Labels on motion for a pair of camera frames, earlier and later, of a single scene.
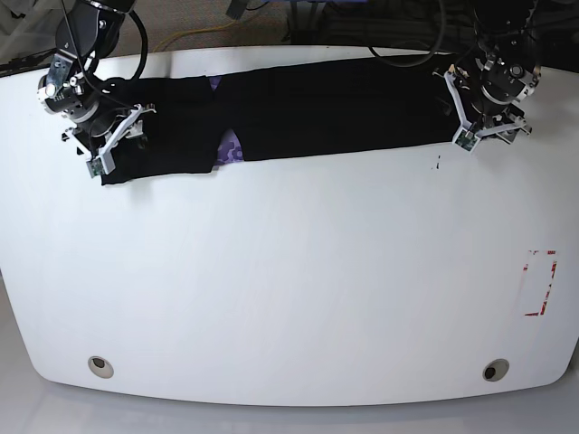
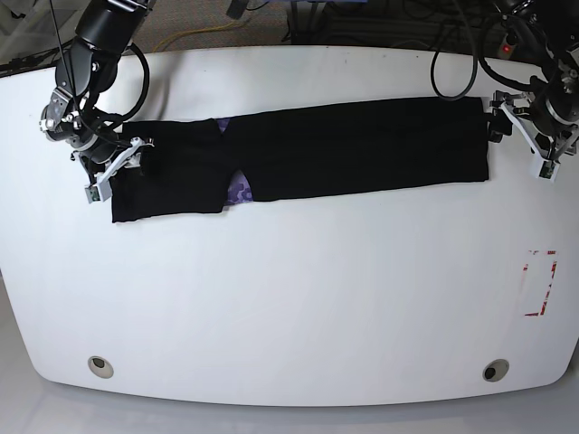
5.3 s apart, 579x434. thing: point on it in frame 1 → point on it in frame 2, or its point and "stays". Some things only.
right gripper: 491,118 → 554,113
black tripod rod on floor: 28,62 stays
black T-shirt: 309,112 → 202,165
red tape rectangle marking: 525,268 stays
